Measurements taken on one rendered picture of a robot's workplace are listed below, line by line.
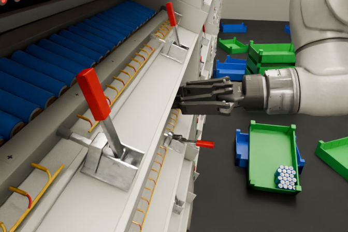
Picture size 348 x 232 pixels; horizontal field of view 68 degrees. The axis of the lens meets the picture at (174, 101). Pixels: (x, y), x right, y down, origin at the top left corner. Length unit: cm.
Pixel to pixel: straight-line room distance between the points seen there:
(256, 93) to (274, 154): 82
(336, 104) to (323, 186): 87
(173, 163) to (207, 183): 72
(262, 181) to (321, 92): 79
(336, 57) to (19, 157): 49
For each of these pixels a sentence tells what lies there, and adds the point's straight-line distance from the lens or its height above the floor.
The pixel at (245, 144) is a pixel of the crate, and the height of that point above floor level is 0.
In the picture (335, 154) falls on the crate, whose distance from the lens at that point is 157.
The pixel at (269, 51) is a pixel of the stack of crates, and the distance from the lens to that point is 185.
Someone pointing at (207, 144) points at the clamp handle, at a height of 57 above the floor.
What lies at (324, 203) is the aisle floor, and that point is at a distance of 130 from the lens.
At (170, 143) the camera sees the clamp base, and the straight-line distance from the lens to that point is 52.
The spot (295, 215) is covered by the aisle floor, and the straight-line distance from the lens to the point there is 121.
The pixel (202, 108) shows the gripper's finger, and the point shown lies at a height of 64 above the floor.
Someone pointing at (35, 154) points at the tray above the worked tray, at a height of 78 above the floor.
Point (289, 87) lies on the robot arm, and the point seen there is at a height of 69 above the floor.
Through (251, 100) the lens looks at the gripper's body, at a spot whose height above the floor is 65.
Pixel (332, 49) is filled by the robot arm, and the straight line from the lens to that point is 54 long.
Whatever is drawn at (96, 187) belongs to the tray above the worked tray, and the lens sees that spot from 21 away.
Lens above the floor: 90
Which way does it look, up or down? 30 degrees down
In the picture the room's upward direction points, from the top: straight up
